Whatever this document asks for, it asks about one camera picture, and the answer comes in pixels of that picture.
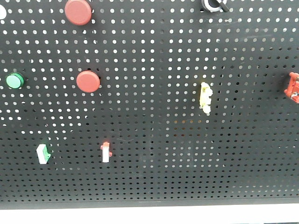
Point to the lower red round button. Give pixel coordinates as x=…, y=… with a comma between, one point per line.
x=88, y=81

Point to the red white rocker switch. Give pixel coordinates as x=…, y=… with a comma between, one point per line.
x=106, y=153

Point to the red toggle switch right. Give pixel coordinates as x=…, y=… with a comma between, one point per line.
x=292, y=90

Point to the upper red round button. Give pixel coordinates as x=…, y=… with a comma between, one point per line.
x=78, y=12

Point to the black perforated pegboard panel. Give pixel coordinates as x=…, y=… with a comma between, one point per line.
x=151, y=57

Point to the red round button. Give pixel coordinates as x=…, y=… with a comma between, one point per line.
x=78, y=12
x=88, y=81

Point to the green round button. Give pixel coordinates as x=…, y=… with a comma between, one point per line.
x=15, y=80

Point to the green white rocker switch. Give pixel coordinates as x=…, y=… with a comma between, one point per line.
x=43, y=154

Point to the white round button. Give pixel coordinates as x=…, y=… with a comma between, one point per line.
x=3, y=12

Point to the black white rotary switch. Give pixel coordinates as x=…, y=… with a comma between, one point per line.
x=215, y=5

